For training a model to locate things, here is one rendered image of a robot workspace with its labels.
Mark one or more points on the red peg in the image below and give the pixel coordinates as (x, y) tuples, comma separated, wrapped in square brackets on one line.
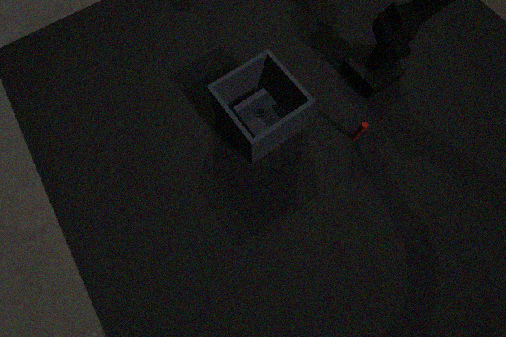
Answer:
[(356, 134)]

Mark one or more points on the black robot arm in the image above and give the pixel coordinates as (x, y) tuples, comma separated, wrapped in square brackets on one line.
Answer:
[(395, 27)]

